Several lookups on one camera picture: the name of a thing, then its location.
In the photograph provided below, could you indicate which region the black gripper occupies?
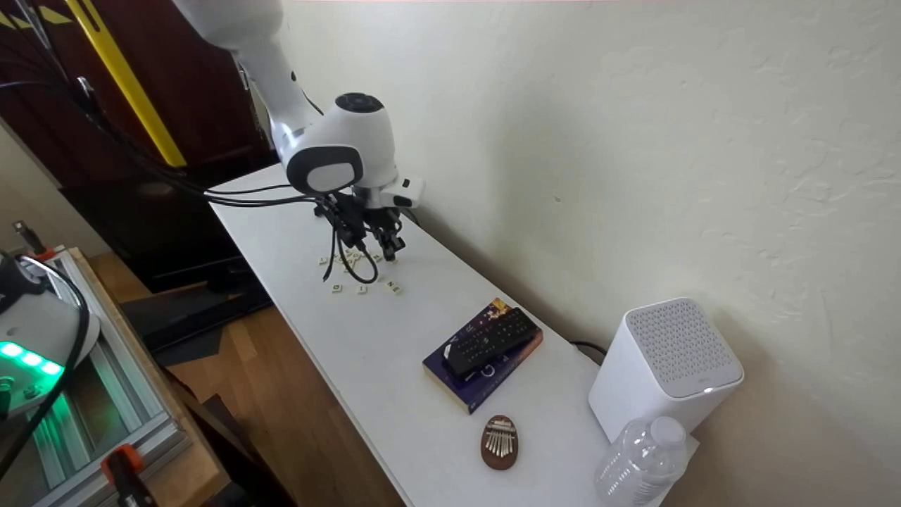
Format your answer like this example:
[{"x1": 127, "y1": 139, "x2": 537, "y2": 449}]
[{"x1": 360, "y1": 193, "x2": 412, "y2": 264}]

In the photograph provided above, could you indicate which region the black remote control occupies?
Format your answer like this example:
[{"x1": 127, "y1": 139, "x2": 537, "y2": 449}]
[{"x1": 441, "y1": 308, "x2": 540, "y2": 381}]

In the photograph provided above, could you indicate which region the purple hardcover book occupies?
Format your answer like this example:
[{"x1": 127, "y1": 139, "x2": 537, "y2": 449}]
[{"x1": 420, "y1": 297, "x2": 546, "y2": 418}]

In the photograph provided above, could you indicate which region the black low shelf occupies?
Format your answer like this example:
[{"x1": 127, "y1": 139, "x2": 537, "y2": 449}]
[{"x1": 119, "y1": 279, "x2": 275, "y2": 372}]

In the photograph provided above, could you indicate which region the brown oval kalimba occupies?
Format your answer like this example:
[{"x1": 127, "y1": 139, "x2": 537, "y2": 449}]
[{"x1": 478, "y1": 411, "x2": 523, "y2": 474}]

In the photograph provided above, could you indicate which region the black stand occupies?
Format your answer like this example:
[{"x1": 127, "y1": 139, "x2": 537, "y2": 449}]
[{"x1": 65, "y1": 179, "x2": 275, "y2": 294}]

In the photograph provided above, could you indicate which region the white box speaker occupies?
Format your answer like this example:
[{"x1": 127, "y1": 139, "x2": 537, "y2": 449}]
[{"x1": 585, "y1": 297, "x2": 748, "y2": 446}]

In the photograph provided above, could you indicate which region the long yellow bar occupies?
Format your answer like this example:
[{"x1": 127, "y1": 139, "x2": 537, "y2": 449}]
[{"x1": 63, "y1": 0, "x2": 192, "y2": 173}]

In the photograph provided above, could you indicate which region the clear plastic water bottle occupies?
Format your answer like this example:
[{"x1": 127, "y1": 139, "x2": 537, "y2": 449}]
[{"x1": 591, "y1": 414, "x2": 693, "y2": 507}]

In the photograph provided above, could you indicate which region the orange and black clamp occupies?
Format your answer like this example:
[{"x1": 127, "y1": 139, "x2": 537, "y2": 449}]
[{"x1": 98, "y1": 442, "x2": 160, "y2": 507}]

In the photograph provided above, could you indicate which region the white device with green light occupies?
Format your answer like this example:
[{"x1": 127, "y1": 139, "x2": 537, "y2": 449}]
[{"x1": 0, "y1": 250, "x2": 104, "y2": 424}]

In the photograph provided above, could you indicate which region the dark brown cabinet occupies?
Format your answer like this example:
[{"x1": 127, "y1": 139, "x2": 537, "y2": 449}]
[{"x1": 0, "y1": 0, "x2": 284, "y2": 193}]

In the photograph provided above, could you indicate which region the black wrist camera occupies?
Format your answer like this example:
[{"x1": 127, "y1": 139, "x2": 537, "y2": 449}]
[{"x1": 322, "y1": 195, "x2": 372, "y2": 253}]

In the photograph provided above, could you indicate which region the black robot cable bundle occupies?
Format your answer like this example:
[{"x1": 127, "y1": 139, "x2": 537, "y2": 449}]
[{"x1": 201, "y1": 180, "x2": 384, "y2": 288}]

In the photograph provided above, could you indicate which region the aluminium extrusion frame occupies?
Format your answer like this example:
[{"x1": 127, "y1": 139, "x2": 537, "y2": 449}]
[{"x1": 16, "y1": 246, "x2": 195, "y2": 507}]

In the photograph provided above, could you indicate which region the thick black cable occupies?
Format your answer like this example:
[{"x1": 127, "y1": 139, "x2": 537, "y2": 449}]
[{"x1": 0, "y1": 250, "x2": 96, "y2": 483}]

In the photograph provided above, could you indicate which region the dark red clamp handle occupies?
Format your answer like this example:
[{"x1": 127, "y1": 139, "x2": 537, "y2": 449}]
[{"x1": 9, "y1": 217, "x2": 50, "y2": 262}]

